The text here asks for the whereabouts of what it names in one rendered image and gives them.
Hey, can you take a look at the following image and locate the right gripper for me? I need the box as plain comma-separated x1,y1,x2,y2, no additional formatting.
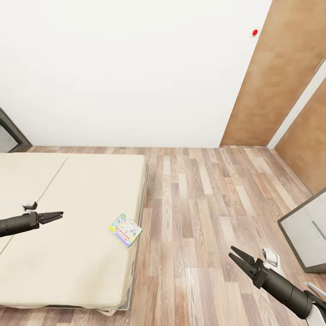
229,246,293,304

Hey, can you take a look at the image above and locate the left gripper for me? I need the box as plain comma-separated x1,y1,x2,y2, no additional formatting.
6,211,63,236

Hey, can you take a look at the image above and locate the board game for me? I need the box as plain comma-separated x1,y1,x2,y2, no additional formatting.
108,213,143,248

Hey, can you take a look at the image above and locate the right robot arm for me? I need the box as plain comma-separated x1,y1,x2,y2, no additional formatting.
229,246,326,326

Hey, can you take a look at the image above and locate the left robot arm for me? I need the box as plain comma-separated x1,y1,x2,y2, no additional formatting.
0,199,63,237

